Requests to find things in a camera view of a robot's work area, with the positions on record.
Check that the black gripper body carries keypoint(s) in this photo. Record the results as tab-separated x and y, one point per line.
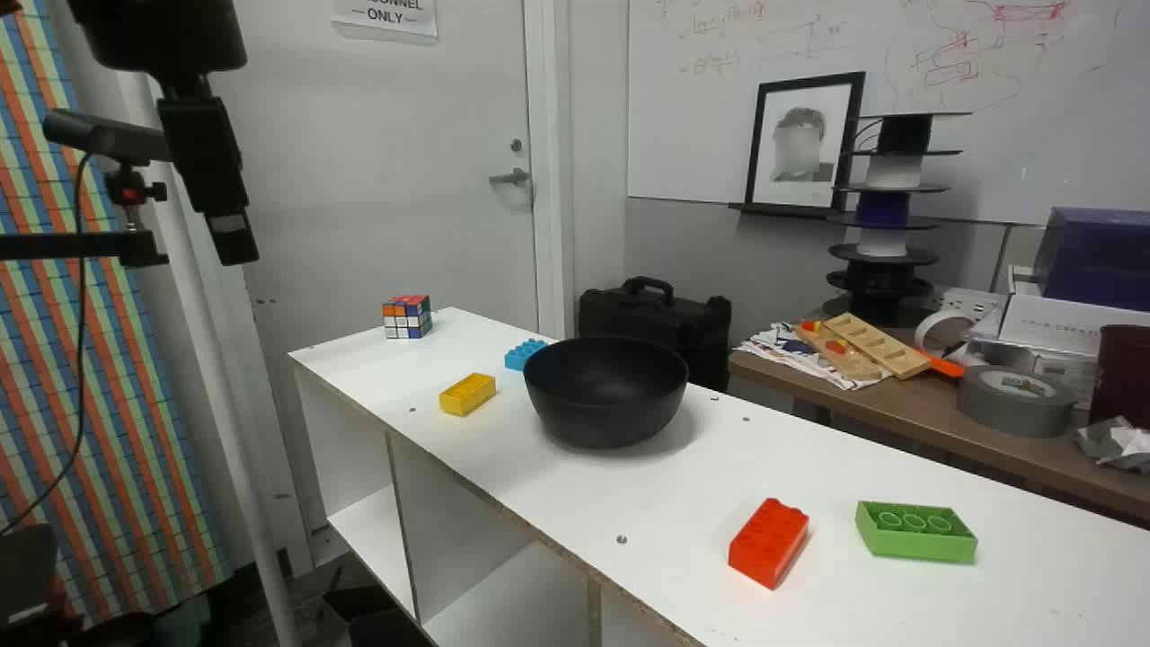
202	155

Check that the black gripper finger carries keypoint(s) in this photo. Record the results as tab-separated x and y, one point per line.
233	238

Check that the yellow toy block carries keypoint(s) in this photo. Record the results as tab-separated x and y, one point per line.
468	393

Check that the blue toy block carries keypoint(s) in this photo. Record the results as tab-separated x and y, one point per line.
523	354

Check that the orange toy block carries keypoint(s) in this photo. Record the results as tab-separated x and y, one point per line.
766	545

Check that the green toy block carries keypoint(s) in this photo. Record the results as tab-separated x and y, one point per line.
912	533

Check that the black bowl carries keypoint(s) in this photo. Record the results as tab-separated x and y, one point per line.
604	390

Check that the white door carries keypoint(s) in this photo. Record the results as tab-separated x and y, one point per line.
380	182

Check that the Rubik's cube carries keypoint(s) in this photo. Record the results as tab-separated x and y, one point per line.
406	317

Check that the white paper sign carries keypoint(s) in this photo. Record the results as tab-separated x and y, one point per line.
385	15

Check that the black hard case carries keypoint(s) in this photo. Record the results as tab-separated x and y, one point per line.
670	319

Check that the white shelf unit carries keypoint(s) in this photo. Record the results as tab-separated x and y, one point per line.
670	491

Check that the printed paper sheets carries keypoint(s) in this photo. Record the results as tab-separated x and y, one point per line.
795	354

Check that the framed portrait picture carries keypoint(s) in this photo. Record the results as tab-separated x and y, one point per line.
803	145

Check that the yellow game box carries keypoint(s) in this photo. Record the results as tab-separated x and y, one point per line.
878	343

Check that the stack of filament spools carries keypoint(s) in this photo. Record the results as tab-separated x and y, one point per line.
888	252

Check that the wooden desk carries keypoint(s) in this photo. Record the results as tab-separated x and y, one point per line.
909	414

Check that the whiteboard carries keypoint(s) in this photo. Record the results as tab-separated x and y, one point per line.
958	71

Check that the white cardboard box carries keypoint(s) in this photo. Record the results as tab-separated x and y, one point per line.
1052	319

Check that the dark blue box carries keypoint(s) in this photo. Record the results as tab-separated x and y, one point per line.
1096	255

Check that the dark red mug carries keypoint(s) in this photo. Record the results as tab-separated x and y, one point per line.
1127	376

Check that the crumpled silver foil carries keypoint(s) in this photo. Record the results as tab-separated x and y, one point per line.
1115	442

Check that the black camera on tripod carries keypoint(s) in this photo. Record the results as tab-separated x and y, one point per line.
71	418

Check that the grey duct tape roll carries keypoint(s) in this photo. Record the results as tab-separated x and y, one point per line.
1014	405

